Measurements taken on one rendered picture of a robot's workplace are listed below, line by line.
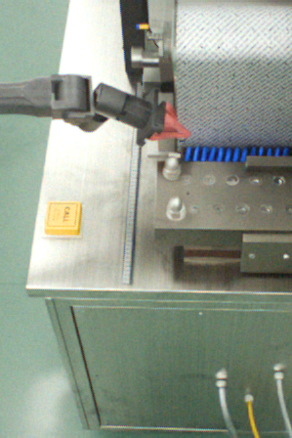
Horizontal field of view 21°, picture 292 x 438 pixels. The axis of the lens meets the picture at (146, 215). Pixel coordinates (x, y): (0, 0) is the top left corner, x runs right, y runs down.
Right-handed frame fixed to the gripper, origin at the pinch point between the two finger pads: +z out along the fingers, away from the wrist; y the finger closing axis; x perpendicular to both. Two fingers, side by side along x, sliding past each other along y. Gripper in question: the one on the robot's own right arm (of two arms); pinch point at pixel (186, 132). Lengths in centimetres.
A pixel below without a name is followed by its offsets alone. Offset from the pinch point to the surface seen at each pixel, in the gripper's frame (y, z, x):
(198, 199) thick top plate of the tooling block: 13.4, 4.3, -2.0
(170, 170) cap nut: 8.3, -1.6, -2.8
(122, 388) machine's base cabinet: 25, 21, -65
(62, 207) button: 8.2, -14.3, -25.4
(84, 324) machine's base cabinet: 25.6, -1.4, -38.5
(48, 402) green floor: 14, 20, -113
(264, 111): 0.2, 9.2, 13.0
